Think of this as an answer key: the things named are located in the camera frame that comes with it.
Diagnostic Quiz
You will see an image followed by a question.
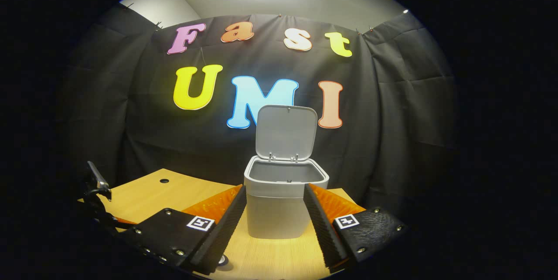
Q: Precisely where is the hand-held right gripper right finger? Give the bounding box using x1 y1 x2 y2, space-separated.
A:
304 183 409 272

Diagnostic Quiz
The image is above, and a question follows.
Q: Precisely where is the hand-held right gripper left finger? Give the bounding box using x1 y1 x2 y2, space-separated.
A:
117 184 247 276

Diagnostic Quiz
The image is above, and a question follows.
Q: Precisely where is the white desktop garbage bin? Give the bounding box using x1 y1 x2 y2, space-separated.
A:
243 105 330 240

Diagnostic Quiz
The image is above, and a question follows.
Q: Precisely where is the black backdrop cloth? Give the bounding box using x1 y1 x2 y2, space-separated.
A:
56 3 458 217

